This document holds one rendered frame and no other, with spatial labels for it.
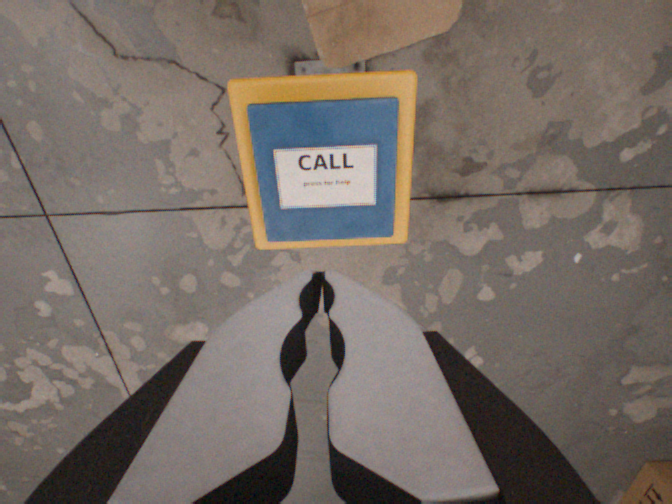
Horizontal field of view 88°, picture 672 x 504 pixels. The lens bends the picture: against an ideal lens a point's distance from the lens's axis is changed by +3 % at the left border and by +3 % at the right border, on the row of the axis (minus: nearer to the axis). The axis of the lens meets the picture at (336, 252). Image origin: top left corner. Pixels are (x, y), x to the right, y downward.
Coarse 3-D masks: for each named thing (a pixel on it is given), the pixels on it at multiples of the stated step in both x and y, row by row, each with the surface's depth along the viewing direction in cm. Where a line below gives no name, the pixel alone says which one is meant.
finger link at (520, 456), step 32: (448, 352) 8; (448, 384) 7; (480, 384) 7; (480, 416) 7; (512, 416) 7; (480, 448) 6; (512, 448) 6; (544, 448) 6; (512, 480) 6; (544, 480) 6; (576, 480) 5
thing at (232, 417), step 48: (288, 288) 11; (240, 336) 9; (288, 336) 9; (192, 384) 8; (240, 384) 8; (288, 384) 7; (192, 432) 7; (240, 432) 6; (288, 432) 7; (144, 480) 6; (192, 480) 6; (240, 480) 6; (288, 480) 7
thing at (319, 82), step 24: (312, 72) 106; (336, 72) 106; (360, 72) 106; (384, 72) 23; (408, 72) 23; (240, 96) 23; (264, 96) 23; (288, 96) 23; (312, 96) 23; (336, 96) 23; (360, 96) 23; (384, 96) 23; (408, 96) 23; (240, 120) 24; (408, 120) 24; (240, 144) 25; (408, 144) 25; (408, 168) 26; (408, 192) 27; (408, 216) 28; (264, 240) 28; (336, 240) 28; (360, 240) 28; (384, 240) 28
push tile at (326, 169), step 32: (256, 128) 23; (288, 128) 23; (320, 128) 23; (352, 128) 23; (384, 128) 23; (256, 160) 24; (288, 160) 24; (320, 160) 24; (352, 160) 24; (384, 160) 24; (288, 192) 25; (320, 192) 25; (352, 192) 25; (384, 192) 25; (288, 224) 26; (320, 224) 26; (352, 224) 26; (384, 224) 26
